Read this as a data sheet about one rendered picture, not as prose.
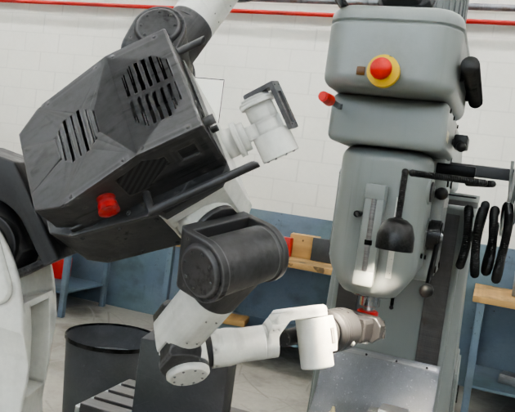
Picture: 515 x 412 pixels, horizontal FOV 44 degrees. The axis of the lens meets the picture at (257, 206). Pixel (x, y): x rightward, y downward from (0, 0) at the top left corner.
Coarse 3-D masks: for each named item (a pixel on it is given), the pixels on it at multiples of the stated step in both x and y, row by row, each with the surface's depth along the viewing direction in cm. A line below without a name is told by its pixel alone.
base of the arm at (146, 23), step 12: (144, 12) 114; (156, 12) 113; (168, 12) 113; (132, 24) 113; (144, 24) 112; (156, 24) 112; (168, 24) 112; (180, 24) 112; (132, 36) 112; (144, 36) 111; (180, 36) 111
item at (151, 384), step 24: (144, 336) 155; (144, 360) 153; (144, 384) 153; (168, 384) 152; (192, 384) 151; (216, 384) 151; (144, 408) 154; (168, 408) 153; (192, 408) 152; (216, 408) 151
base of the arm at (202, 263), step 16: (192, 224) 96; (208, 224) 97; (224, 224) 99; (240, 224) 102; (256, 224) 102; (192, 240) 93; (208, 240) 92; (192, 256) 93; (208, 256) 90; (224, 256) 90; (288, 256) 99; (192, 272) 93; (208, 272) 91; (224, 272) 90; (192, 288) 94; (208, 288) 91; (224, 288) 90
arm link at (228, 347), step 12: (216, 336) 119; (228, 336) 119; (240, 336) 120; (252, 336) 120; (264, 336) 120; (204, 348) 116; (216, 348) 118; (228, 348) 118; (240, 348) 119; (252, 348) 119; (264, 348) 120; (216, 360) 118; (228, 360) 119; (240, 360) 120; (252, 360) 121
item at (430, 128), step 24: (336, 96) 134; (360, 96) 132; (336, 120) 134; (360, 120) 132; (384, 120) 130; (408, 120) 129; (432, 120) 127; (360, 144) 136; (384, 144) 131; (408, 144) 129; (432, 144) 127
